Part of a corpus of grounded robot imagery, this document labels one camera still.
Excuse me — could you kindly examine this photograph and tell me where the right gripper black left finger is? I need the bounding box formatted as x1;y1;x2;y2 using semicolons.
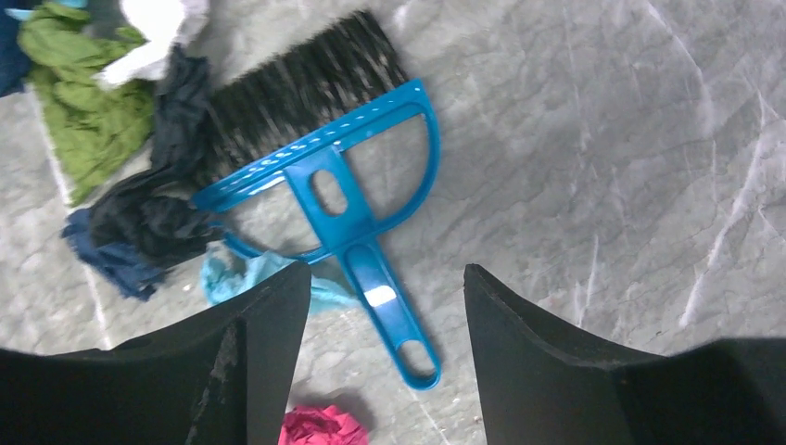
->
1;262;311;444

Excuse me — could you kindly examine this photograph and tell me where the white paper scrap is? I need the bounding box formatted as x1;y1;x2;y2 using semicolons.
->
93;0;210;91

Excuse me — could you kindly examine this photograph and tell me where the black paper scrap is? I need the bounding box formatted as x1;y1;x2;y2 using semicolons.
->
89;45;217;269

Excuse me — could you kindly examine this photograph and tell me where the dark blue paper scrap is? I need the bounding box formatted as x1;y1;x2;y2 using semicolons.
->
60;209;166;301

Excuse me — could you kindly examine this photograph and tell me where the green paper scrap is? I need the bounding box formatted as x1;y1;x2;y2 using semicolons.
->
18;1;153;206

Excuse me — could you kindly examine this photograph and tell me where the light blue paper scrap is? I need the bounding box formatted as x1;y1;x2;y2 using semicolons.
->
200;248;359;314

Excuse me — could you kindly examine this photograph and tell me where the magenta paper scrap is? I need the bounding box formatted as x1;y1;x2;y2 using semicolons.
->
278;405;369;445

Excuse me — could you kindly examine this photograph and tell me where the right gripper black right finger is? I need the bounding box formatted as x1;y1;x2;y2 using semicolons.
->
464;264;785;444

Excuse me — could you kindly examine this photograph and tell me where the blue hand brush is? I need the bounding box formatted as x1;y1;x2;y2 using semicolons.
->
193;9;441;390

